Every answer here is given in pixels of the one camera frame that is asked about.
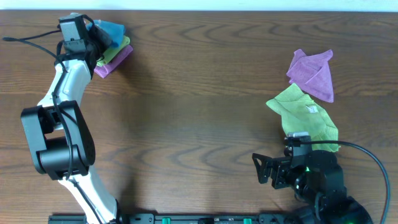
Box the blue microfiber cloth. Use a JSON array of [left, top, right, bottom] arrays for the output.
[[86, 20, 125, 47]]

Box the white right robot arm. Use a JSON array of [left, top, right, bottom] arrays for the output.
[[252, 148, 373, 223]]

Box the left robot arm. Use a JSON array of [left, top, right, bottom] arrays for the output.
[[21, 22, 124, 223]]

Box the folded green cloth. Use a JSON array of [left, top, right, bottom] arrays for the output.
[[96, 35, 130, 67]]

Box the folded purple cloth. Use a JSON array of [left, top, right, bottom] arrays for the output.
[[94, 45, 133, 78]]

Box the crumpled green cloth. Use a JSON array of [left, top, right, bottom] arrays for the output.
[[266, 84, 338, 141]]

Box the crumpled purple cloth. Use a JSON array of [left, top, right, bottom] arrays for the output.
[[286, 49, 334, 103]]

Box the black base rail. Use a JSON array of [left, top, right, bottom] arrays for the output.
[[47, 212, 295, 224]]

